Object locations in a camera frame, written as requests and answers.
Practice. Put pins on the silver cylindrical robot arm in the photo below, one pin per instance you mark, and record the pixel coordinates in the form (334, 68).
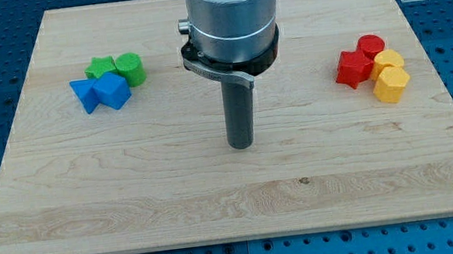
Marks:
(230, 31)

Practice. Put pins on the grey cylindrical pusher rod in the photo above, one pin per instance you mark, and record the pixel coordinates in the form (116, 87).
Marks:
(238, 115)

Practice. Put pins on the green cylinder block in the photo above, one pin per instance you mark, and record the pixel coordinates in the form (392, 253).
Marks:
(130, 67)

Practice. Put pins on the blue cube block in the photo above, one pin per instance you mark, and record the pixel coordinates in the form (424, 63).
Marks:
(112, 90)

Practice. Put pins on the red star block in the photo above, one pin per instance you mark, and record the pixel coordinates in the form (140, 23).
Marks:
(353, 68)

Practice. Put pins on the green star block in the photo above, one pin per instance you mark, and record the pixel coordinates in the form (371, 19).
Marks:
(99, 66)

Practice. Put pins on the blue triangle block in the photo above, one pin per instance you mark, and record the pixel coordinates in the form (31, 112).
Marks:
(83, 89)

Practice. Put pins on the red cylinder block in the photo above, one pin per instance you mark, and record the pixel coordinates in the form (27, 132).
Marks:
(370, 45)

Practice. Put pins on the yellow hexagon block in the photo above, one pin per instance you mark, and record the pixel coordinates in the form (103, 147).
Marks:
(390, 84)

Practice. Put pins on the yellow cylinder block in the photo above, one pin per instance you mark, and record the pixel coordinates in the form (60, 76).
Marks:
(385, 59)

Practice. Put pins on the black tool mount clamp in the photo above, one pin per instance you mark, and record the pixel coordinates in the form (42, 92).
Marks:
(241, 73)

